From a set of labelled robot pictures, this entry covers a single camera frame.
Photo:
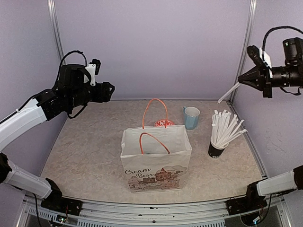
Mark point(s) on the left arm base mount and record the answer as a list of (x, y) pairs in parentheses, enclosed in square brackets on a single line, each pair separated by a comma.
[(64, 205)]

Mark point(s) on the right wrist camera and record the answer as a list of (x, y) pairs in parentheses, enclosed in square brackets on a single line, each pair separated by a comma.
[(259, 57)]

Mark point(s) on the blue translucent plastic cup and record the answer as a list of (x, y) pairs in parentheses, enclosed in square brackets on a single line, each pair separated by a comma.
[(191, 117)]

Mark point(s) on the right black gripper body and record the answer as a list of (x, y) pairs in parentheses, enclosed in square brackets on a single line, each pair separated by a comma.
[(296, 79)]

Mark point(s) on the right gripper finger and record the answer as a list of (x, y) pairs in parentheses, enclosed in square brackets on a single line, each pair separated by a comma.
[(251, 83), (250, 75)]

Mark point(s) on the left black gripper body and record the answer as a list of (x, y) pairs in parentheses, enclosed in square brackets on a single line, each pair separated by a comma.
[(79, 96)]

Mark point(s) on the single white straw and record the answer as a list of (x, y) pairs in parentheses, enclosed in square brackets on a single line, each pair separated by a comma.
[(228, 92)]

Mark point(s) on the right aluminium corner post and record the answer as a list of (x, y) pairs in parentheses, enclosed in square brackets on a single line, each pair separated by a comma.
[(247, 36)]

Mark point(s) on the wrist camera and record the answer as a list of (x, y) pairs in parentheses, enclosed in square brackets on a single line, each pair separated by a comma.
[(93, 69), (259, 57)]

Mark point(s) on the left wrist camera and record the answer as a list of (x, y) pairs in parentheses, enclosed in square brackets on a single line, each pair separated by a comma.
[(93, 69)]

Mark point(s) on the aluminium front rail frame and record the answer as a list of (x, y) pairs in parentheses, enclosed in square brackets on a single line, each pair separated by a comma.
[(197, 214)]

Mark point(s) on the black cup holding straws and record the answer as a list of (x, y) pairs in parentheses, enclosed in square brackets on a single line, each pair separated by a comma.
[(215, 151)]

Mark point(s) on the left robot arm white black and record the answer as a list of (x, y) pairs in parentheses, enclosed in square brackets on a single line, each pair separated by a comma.
[(75, 86)]

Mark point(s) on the red patterned small bowl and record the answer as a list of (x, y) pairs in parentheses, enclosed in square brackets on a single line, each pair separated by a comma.
[(163, 122)]

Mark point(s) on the white paper takeout bag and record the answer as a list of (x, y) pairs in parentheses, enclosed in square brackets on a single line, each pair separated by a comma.
[(166, 169)]

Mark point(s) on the aluminium corner post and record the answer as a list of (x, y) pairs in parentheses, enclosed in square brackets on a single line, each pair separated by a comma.
[(247, 36), (55, 27)]

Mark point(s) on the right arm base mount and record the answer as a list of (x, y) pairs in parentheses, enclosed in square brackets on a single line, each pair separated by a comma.
[(243, 204)]

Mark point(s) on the left aluminium corner post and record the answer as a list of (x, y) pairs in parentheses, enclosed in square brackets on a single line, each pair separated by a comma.
[(55, 27)]

